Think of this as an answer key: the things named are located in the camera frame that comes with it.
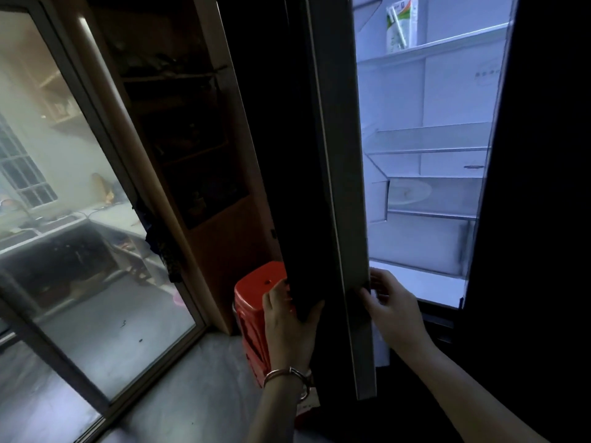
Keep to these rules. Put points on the person's right hand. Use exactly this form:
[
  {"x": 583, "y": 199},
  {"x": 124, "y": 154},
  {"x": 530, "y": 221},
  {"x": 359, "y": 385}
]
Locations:
[{"x": 399, "y": 318}]

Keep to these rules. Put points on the person's left hand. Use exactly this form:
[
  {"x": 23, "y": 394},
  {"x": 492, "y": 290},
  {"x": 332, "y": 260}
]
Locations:
[{"x": 286, "y": 336}]

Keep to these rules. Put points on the person's right thumb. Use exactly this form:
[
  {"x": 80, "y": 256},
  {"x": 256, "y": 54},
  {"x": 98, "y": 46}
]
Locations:
[{"x": 369, "y": 299}]

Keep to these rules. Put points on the person's left thumb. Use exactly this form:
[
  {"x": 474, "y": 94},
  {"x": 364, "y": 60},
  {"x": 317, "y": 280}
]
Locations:
[{"x": 315, "y": 311}]

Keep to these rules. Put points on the dark fridge door with grey edge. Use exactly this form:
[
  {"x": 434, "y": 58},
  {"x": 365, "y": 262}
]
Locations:
[{"x": 300, "y": 156}]

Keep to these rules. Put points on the person's right forearm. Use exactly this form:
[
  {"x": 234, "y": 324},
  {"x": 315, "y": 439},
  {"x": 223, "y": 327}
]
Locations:
[{"x": 461, "y": 396}]

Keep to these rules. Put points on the person's left forearm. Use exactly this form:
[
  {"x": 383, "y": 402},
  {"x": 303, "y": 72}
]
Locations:
[{"x": 277, "y": 410}]

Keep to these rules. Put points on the large clear fridge drawer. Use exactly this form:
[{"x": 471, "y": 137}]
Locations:
[{"x": 420, "y": 244}]

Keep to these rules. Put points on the white plate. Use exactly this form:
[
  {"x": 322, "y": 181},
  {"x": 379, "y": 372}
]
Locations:
[{"x": 408, "y": 192}]

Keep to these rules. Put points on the dark hanging cloth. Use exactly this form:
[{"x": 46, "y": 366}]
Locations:
[{"x": 161, "y": 239}]

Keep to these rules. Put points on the glass fridge shelf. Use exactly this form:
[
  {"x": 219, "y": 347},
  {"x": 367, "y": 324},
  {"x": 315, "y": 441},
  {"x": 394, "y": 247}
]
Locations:
[
  {"x": 429, "y": 46},
  {"x": 429, "y": 138}
]

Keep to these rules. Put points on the brown wooden cabinet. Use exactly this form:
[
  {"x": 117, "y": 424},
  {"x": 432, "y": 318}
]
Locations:
[{"x": 203, "y": 156}]

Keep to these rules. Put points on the kitchen counter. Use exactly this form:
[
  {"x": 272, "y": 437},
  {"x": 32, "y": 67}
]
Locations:
[{"x": 117, "y": 216}]

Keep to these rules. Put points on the white fridge body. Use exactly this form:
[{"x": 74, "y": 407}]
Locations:
[{"x": 452, "y": 96}]

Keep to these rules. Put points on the glass sliding door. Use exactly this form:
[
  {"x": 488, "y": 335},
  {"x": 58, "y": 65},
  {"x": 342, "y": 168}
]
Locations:
[{"x": 69, "y": 249}]

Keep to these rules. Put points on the white green drink carton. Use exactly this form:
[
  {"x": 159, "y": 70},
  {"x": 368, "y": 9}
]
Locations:
[{"x": 402, "y": 25}]

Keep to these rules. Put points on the metal kitchen sink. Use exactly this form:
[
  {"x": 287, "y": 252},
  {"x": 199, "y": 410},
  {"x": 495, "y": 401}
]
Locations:
[{"x": 32, "y": 230}]

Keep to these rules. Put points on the barred window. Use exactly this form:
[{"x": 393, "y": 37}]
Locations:
[{"x": 23, "y": 175}]

